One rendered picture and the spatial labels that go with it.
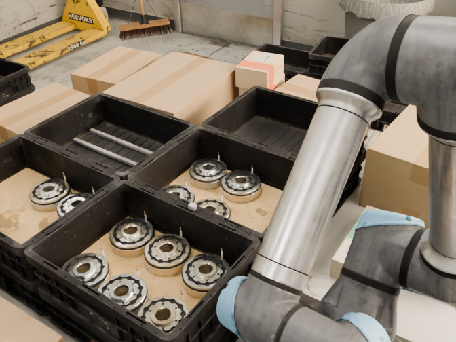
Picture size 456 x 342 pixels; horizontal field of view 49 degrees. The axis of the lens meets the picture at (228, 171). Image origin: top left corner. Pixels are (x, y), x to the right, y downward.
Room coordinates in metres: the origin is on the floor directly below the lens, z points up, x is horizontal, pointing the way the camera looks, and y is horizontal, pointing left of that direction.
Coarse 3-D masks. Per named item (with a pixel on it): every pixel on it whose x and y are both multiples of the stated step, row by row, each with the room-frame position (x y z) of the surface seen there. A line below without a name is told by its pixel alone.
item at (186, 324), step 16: (112, 192) 0.94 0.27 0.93; (144, 192) 0.93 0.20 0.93; (176, 208) 0.87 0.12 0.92; (64, 224) 0.83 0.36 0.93; (224, 224) 0.81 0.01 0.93; (256, 240) 0.76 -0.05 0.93; (32, 256) 0.73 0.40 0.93; (240, 256) 0.71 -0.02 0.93; (48, 272) 0.70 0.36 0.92; (64, 272) 0.69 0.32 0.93; (240, 272) 0.69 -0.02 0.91; (80, 288) 0.64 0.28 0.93; (224, 288) 0.64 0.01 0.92; (96, 304) 0.62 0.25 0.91; (112, 304) 0.60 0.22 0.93; (208, 304) 0.60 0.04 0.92; (128, 320) 0.57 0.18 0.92; (144, 320) 0.57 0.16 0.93; (192, 320) 0.56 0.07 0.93; (160, 336) 0.53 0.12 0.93; (176, 336) 0.53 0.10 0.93
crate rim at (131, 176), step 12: (192, 132) 1.19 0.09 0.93; (216, 132) 1.19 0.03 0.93; (240, 144) 1.13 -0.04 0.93; (252, 144) 1.12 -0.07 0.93; (156, 156) 1.08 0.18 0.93; (276, 156) 1.07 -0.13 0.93; (288, 156) 1.06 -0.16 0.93; (144, 168) 1.03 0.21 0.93; (132, 180) 0.98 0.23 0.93; (156, 192) 0.93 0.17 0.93; (216, 216) 0.83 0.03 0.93; (240, 228) 0.80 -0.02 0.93
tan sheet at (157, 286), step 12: (108, 240) 0.88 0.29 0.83; (84, 252) 0.84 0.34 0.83; (96, 252) 0.84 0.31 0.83; (108, 252) 0.84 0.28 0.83; (192, 252) 0.83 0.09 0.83; (120, 264) 0.80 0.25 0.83; (132, 264) 0.80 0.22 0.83; (144, 264) 0.80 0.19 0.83; (144, 276) 0.76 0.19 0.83; (156, 276) 0.76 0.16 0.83; (168, 276) 0.76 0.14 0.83; (180, 276) 0.76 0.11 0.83; (156, 288) 0.73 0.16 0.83; (168, 288) 0.72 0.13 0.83; (180, 288) 0.72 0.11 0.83; (192, 300) 0.69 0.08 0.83
